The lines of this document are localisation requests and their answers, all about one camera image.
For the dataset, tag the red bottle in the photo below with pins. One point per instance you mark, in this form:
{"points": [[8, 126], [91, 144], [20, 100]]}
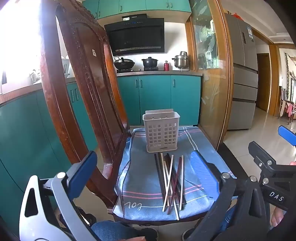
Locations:
{"points": [[166, 66]]}

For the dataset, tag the black wok with lid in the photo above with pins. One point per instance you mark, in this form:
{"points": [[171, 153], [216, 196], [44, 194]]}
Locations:
{"points": [[124, 63]]}

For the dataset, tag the person's right hand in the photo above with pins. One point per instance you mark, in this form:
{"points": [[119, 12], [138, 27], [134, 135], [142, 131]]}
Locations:
{"points": [[277, 217]]}

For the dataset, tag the wall decoration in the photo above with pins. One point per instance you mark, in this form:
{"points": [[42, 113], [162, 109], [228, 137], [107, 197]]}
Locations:
{"points": [[288, 67]]}

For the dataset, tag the person's right leg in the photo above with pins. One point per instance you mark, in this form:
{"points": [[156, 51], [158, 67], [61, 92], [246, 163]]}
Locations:
{"points": [[227, 220]]}

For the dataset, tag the black range hood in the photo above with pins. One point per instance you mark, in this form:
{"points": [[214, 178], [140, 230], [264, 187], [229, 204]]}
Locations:
{"points": [[136, 37]]}

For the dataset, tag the black clay pot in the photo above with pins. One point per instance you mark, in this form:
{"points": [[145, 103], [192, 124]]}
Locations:
{"points": [[150, 62]]}

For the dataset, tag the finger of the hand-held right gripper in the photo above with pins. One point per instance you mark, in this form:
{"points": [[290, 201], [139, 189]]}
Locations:
{"points": [[261, 154], [286, 138]]}

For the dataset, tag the teal lower cabinet under stove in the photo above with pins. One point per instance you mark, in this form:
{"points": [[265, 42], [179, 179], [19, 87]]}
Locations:
{"points": [[157, 97]]}

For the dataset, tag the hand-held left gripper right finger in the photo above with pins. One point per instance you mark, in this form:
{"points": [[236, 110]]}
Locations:
{"points": [[203, 169]]}

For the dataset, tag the wooden framed glass sliding door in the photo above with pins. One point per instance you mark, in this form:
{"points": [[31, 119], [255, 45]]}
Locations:
{"points": [[215, 92]]}

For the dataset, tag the teal upper cabinets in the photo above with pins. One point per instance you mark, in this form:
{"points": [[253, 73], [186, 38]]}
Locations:
{"points": [[138, 5]]}

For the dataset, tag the brown wooden door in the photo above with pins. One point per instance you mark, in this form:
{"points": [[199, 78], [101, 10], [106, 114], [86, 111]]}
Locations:
{"points": [[263, 81]]}

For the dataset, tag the grey stove countertop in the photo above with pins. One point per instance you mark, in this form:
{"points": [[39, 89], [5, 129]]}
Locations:
{"points": [[180, 73]]}

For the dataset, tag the silver refrigerator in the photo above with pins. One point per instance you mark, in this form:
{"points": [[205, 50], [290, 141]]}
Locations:
{"points": [[242, 92]]}

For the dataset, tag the person's left leg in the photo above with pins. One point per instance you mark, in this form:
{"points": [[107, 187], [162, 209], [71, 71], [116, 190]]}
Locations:
{"points": [[111, 231]]}

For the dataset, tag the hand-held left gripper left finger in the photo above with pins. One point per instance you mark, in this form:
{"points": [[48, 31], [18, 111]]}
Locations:
{"points": [[85, 171]]}

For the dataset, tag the person's leg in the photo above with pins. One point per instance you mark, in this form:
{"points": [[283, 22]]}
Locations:
{"points": [[111, 231], [227, 220]]}

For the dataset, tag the white plastic utensil holder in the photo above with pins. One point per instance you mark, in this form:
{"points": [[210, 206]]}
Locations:
{"points": [[159, 134]]}

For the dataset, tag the window side countertop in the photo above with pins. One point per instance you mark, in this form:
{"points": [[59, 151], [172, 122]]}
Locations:
{"points": [[18, 91]]}

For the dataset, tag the carved wooden chair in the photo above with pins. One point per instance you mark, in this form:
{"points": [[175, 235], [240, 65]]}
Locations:
{"points": [[92, 92], [23, 139]]}

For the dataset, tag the stainless steel pot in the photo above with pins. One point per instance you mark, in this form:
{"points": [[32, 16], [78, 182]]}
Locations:
{"points": [[180, 61]]}

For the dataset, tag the blue striped cloth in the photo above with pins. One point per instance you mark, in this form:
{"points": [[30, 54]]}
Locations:
{"points": [[138, 176]]}

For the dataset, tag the black chopstick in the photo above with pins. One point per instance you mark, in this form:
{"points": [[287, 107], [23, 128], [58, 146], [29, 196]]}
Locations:
{"points": [[162, 172]]}

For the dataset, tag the clothes rack with garments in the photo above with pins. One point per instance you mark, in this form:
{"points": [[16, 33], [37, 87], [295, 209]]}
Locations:
{"points": [[288, 109]]}

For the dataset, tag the gas stove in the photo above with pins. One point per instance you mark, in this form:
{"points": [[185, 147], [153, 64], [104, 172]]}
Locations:
{"points": [[126, 71]]}

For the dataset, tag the dark red chopstick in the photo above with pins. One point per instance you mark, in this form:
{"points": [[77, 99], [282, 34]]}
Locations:
{"points": [[179, 188], [169, 208]]}

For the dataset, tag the white container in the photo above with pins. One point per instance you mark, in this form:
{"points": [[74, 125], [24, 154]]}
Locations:
{"points": [[66, 67]]}

